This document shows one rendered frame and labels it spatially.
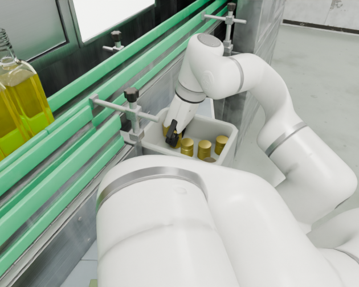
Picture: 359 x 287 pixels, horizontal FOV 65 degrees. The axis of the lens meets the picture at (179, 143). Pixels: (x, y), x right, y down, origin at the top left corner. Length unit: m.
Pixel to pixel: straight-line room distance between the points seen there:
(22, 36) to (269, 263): 0.65
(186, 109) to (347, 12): 3.60
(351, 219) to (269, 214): 0.17
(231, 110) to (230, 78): 1.01
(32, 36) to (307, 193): 0.65
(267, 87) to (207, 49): 0.14
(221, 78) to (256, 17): 0.81
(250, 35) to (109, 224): 1.20
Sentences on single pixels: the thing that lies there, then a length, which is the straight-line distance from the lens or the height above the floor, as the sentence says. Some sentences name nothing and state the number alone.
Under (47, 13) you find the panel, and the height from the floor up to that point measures 1.09.
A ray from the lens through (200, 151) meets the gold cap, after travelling 0.73.
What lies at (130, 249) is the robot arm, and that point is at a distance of 0.19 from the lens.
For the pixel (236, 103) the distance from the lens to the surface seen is 1.50.
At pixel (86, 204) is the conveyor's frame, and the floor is 0.87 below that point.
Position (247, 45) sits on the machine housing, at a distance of 1.36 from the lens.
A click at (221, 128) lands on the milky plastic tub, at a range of 0.77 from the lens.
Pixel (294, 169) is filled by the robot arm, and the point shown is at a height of 0.97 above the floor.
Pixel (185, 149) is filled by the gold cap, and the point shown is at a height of 0.80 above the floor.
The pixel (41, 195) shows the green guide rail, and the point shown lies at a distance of 0.49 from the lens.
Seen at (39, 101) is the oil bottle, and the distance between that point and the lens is 0.57.
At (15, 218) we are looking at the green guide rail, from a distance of 0.47.
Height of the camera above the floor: 1.30
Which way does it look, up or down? 42 degrees down
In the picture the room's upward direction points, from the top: straight up
